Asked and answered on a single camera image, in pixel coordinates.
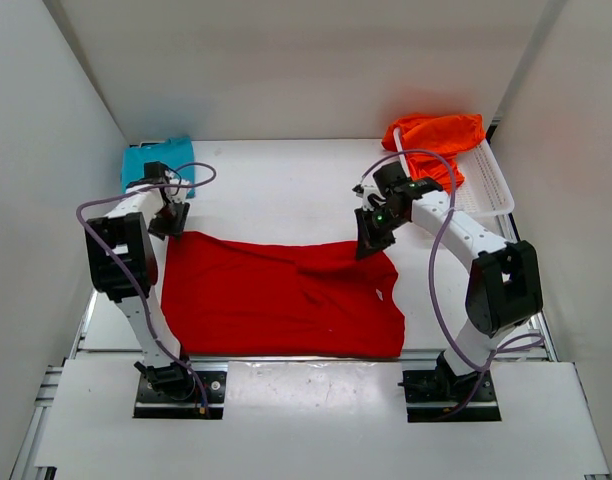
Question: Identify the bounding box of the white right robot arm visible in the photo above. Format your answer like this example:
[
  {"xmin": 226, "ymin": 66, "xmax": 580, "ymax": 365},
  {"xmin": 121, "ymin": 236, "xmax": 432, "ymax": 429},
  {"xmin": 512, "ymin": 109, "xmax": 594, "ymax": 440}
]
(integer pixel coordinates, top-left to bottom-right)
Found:
[{"xmin": 353, "ymin": 162, "xmax": 543, "ymax": 383}]

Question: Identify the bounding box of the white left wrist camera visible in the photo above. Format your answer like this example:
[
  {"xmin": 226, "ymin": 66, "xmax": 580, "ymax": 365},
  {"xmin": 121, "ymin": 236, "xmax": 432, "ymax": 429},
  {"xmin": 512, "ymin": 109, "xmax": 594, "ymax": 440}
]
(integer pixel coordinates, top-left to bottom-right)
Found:
[{"xmin": 166, "ymin": 172, "xmax": 191, "ymax": 204}]

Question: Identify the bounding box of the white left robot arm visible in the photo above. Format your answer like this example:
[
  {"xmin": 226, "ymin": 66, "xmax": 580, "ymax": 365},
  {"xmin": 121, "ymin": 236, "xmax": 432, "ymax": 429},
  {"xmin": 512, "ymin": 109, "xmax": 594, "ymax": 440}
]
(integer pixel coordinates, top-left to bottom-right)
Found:
[{"xmin": 77, "ymin": 161, "xmax": 192, "ymax": 390}]

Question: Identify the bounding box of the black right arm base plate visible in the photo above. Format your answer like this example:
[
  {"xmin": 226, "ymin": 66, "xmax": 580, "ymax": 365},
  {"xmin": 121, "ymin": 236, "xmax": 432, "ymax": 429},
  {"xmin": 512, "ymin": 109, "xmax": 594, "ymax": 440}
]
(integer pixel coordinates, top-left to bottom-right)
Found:
[{"xmin": 398, "ymin": 370, "xmax": 502, "ymax": 423}]

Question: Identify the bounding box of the teal t shirt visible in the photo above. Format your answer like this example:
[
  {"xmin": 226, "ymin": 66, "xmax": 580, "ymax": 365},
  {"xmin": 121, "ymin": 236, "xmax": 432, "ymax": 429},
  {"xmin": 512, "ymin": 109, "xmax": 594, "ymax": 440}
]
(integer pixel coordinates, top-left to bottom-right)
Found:
[{"xmin": 120, "ymin": 136, "xmax": 195, "ymax": 193}]

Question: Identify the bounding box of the red t shirt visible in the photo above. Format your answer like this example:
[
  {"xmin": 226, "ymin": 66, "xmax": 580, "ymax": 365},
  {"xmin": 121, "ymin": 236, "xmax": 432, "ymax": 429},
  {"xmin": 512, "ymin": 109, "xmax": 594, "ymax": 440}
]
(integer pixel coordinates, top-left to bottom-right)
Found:
[{"xmin": 161, "ymin": 232, "xmax": 405, "ymax": 359}]

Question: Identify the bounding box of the orange t shirt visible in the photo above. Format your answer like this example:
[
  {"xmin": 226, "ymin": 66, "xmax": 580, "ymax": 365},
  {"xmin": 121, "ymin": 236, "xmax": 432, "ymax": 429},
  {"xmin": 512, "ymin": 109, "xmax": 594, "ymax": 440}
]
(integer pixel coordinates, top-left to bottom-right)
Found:
[{"xmin": 381, "ymin": 113, "xmax": 486, "ymax": 193}]

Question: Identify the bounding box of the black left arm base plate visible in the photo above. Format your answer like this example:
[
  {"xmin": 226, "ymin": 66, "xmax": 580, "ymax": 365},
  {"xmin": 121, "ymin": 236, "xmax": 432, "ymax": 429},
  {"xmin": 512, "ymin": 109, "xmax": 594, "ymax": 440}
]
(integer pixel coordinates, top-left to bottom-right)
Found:
[{"xmin": 133, "ymin": 362, "xmax": 227, "ymax": 420}]

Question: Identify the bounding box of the white wire rack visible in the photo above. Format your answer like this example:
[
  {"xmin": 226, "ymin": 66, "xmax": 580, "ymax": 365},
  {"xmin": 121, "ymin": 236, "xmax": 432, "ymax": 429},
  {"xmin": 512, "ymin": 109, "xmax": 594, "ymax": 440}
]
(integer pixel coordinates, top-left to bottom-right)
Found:
[{"xmin": 393, "ymin": 125, "xmax": 516, "ymax": 221}]

